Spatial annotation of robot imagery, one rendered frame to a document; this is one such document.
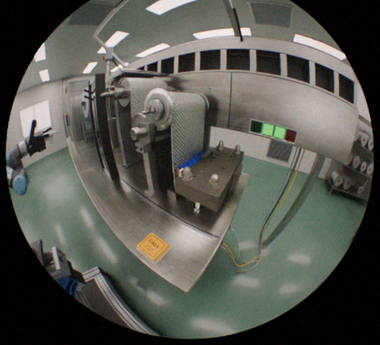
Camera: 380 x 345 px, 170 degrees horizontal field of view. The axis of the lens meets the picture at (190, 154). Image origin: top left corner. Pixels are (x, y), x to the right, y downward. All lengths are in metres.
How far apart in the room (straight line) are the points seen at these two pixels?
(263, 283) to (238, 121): 1.41
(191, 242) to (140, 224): 0.19
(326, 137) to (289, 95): 0.28
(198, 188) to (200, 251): 0.20
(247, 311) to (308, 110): 1.48
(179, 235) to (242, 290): 1.06
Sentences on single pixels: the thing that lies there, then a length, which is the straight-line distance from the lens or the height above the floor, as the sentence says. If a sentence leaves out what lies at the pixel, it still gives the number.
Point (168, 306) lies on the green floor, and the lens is 1.30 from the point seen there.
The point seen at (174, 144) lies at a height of 1.13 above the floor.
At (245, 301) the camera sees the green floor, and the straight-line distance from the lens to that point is 1.38.
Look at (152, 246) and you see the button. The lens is 0.40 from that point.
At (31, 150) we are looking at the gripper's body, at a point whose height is 1.19.
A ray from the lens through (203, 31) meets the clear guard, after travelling 0.81.
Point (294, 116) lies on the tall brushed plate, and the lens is 0.65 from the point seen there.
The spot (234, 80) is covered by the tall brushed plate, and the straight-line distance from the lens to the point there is 0.66.
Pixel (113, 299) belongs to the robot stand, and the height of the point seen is 0.23.
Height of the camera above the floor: 1.28
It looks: 25 degrees down
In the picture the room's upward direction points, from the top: 1 degrees clockwise
